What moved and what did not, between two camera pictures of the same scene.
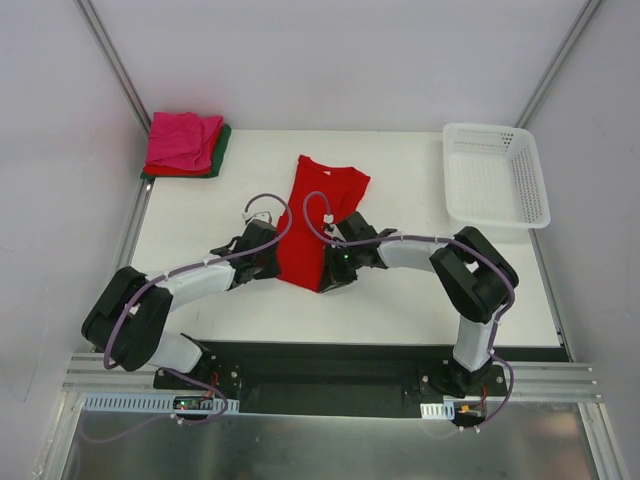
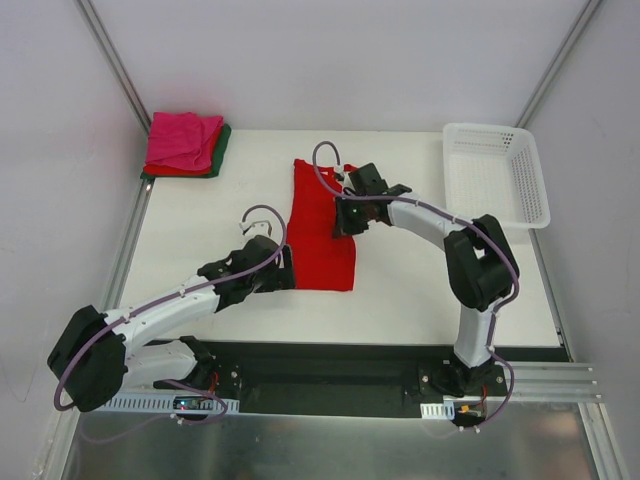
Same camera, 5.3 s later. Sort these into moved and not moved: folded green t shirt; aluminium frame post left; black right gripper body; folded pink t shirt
Moved: black right gripper body
Not moved: folded green t shirt; aluminium frame post left; folded pink t shirt
